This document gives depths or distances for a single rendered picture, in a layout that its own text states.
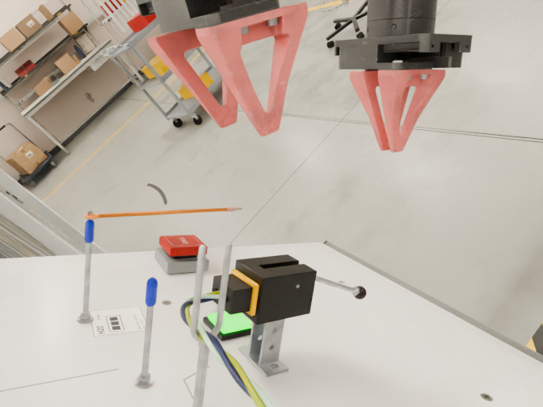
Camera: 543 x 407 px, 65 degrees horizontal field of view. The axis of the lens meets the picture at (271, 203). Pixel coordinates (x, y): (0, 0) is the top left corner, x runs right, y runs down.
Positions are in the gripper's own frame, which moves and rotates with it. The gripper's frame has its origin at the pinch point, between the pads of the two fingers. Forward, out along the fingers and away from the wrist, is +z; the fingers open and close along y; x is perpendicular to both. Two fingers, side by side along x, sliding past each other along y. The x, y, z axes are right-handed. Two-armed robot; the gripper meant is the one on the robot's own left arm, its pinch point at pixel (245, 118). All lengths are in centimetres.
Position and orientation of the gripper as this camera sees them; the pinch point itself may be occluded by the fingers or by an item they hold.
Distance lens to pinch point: 30.8
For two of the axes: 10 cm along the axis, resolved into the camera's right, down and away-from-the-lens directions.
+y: 5.8, 2.4, -7.8
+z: 2.2, 8.7, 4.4
